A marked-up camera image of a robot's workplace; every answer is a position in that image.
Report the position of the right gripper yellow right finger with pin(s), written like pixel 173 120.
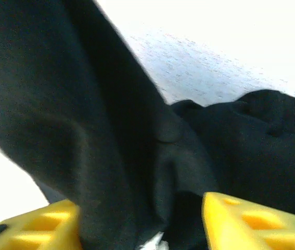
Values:
pixel 230 224

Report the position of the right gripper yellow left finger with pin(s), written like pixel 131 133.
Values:
pixel 32 229

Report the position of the black t-shirt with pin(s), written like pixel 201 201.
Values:
pixel 84 104

